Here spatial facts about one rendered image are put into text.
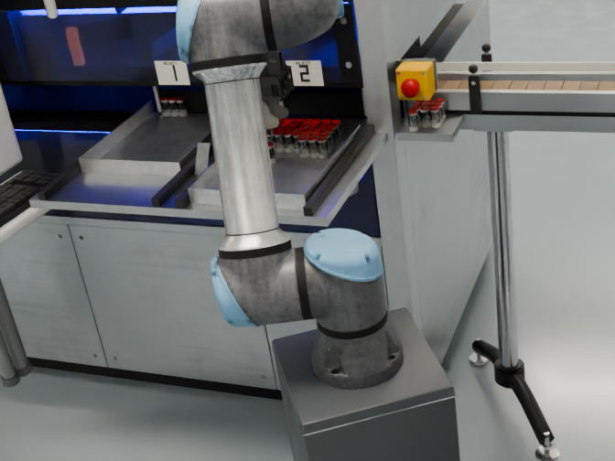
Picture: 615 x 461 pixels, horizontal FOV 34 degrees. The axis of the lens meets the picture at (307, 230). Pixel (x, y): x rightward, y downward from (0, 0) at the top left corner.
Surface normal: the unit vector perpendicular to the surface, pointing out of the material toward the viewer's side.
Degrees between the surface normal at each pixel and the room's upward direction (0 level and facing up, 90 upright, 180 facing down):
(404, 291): 90
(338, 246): 8
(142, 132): 0
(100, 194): 0
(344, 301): 90
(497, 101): 90
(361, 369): 72
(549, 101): 90
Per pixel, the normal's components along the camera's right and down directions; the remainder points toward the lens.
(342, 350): -0.35, 0.21
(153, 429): -0.14, -0.87
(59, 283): -0.36, 0.49
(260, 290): -0.04, 0.14
